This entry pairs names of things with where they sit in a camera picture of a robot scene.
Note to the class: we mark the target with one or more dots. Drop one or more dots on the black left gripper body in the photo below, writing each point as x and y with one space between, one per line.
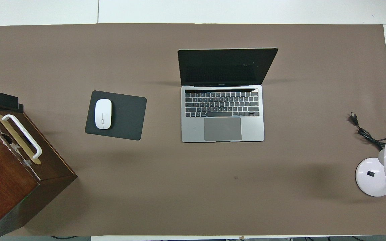
2 102

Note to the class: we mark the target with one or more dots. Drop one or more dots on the silver grey laptop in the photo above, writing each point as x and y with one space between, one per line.
223 129

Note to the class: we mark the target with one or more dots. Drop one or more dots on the brass plate on box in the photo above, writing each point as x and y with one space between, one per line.
32 157

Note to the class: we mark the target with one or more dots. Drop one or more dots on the white desk lamp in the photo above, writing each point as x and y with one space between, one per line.
370 174

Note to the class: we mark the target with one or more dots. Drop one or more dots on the brown wooden box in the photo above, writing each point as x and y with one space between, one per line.
2 187

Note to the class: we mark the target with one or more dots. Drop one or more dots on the white computer mouse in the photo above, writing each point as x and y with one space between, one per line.
103 113

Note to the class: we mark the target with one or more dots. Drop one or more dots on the black mouse pad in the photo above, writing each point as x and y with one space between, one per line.
127 115

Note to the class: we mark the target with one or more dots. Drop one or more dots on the brown table mat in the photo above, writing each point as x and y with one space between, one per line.
179 187

